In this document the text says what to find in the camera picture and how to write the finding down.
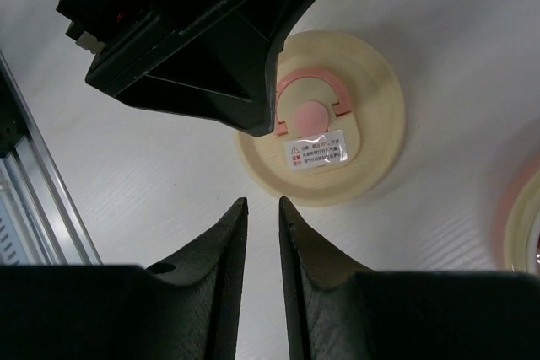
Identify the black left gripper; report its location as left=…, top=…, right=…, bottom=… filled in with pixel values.
left=57, top=0, right=315, bottom=137

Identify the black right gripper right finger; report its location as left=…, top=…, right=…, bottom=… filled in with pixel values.
left=278, top=197, right=539, bottom=359

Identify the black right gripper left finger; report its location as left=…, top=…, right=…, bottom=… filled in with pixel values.
left=1, top=197, right=248, bottom=359

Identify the cream lid pink handle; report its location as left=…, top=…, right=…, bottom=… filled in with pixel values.
left=236, top=30, right=406, bottom=207

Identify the pink lunch bowl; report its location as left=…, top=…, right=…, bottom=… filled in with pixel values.
left=494, top=164, right=539, bottom=276

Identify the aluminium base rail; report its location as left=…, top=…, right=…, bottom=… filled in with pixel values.
left=1, top=58, right=102, bottom=266

